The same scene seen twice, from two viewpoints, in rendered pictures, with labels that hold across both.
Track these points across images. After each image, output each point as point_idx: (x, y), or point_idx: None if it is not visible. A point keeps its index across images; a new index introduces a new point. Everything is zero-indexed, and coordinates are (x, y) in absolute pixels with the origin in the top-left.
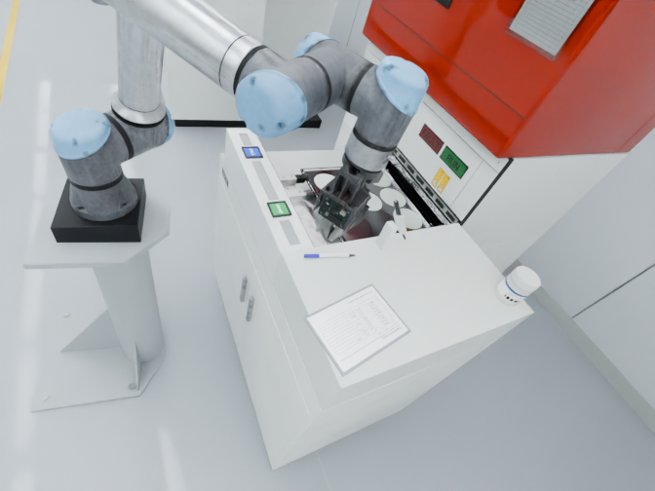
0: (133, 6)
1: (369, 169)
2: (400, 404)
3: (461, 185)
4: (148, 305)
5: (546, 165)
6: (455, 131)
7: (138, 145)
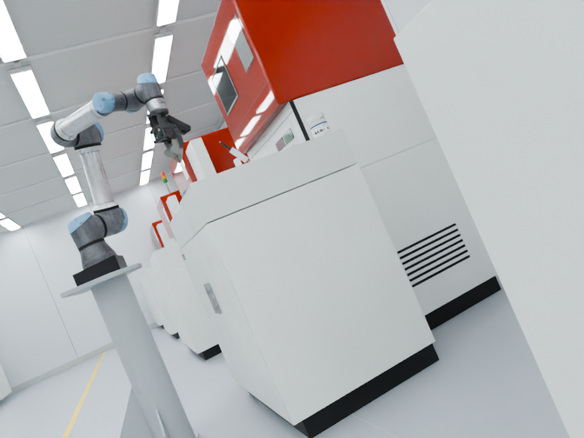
0: (70, 121)
1: (155, 107)
2: (386, 301)
3: (296, 138)
4: (153, 355)
5: (329, 94)
6: (278, 125)
7: (108, 221)
